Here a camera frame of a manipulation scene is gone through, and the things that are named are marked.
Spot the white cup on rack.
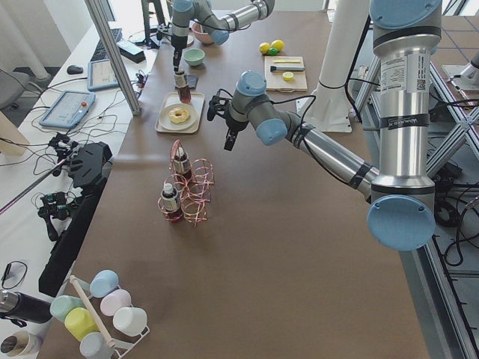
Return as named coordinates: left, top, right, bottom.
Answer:
left=113, top=307, right=147, bottom=337

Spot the green cup on rack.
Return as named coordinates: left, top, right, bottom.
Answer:
left=49, top=295, right=85, bottom=322

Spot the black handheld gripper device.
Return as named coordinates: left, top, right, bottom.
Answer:
left=37, top=191, right=82, bottom=242

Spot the yellow cup on rack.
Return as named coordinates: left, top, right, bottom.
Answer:
left=64, top=307, right=99, bottom=342

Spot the aluminium frame post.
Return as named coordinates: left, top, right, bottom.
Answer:
left=85, top=0, right=141, bottom=116

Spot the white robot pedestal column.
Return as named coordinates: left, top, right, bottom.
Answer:
left=296, top=0, right=370, bottom=132

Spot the tea bottle white cap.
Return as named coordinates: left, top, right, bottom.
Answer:
left=174, top=69, right=191, bottom=103

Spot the blue teach pendant near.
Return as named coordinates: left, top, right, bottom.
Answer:
left=39, top=90, right=96, bottom=129

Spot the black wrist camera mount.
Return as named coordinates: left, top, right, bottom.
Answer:
left=207, top=95, right=230, bottom=121

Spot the wooden cutting board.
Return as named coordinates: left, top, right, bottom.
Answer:
left=264, top=55, right=308, bottom=92

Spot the black computer mouse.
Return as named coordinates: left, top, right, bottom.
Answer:
left=67, top=65, right=84, bottom=75

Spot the black keyboard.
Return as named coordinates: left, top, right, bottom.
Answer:
left=90, top=28, right=123, bottom=63

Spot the black thermos bottle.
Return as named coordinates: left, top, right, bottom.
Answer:
left=1, top=289, right=52, bottom=328

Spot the black braided cable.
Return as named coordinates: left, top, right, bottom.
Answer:
left=215, top=88, right=319, bottom=130

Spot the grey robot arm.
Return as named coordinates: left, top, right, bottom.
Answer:
left=171, top=0, right=275, bottom=73

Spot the blue teach pendant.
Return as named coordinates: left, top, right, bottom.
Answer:
left=39, top=90, right=96, bottom=129
left=87, top=59, right=119, bottom=92

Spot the pink bowl with ice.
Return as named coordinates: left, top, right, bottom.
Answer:
left=191, top=22, right=214, bottom=46

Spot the grey office chair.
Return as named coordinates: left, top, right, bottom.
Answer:
left=0, top=70, right=31, bottom=109

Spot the half lemon slice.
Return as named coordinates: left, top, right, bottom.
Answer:
left=282, top=71, right=294, bottom=82

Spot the tea bottle front left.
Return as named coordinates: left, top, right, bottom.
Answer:
left=173, top=147, right=192, bottom=180

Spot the green bowl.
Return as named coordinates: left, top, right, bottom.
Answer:
left=183, top=49, right=205, bottom=67

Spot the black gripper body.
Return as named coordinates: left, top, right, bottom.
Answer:
left=171, top=35, right=187, bottom=66
left=224, top=112, right=248, bottom=150

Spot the grey folded cloth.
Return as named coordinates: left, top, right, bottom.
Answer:
left=186, top=74, right=198, bottom=89

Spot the cream bunny tray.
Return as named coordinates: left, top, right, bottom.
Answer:
left=155, top=92, right=204, bottom=134

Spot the steel muddler black tip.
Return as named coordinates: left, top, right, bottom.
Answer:
left=269, top=65, right=305, bottom=73

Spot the white wire cup rack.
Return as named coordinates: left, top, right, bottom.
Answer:
left=69, top=275, right=150, bottom=358

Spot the tea bottle front right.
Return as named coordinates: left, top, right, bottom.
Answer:
left=161, top=182, right=183, bottom=222

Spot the yellow lemon near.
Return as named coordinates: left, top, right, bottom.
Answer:
left=259, top=42, right=271, bottom=55

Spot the yellow lemon far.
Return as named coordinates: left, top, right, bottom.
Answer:
left=271, top=40, right=285, bottom=52

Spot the paper cup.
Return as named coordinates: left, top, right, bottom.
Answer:
left=1, top=331, right=43, bottom=357

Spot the white round plate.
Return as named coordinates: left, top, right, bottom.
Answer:
left=159, top=103, right=198, bottom=130

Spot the glazed donut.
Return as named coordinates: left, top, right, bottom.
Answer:
left=168, top=107, right=190, bottom=124

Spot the blue teach pendant far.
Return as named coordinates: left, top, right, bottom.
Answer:
left=87, top=59, right=119, bottom=92

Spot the yellow lemon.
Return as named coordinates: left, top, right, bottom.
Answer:
left=259, top=42, right=271, bottom=55
left=271, top=40, right=285, bottom=52

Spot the copper wire bottle rack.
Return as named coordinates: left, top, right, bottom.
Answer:
left=157, top=140, right=215, bottom=225

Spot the pink cup on rack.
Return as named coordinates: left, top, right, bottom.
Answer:
left=100, top=289, right=132, bottom=316

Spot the blue cup on rack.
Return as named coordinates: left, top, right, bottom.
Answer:
left=90, top=269, right=119, bottom=298

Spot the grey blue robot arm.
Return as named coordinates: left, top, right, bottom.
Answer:
left=225, top=1, right=442, bottom=251

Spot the green lime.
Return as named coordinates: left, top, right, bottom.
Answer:
left=268, top=47, right=278, bottom=56

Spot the grey cup on rack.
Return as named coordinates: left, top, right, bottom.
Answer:
left=79, top=332, right=114, bottom=359

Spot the black camera arm mount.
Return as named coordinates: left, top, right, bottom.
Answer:
left=38, top=141, right=112, bottom=297

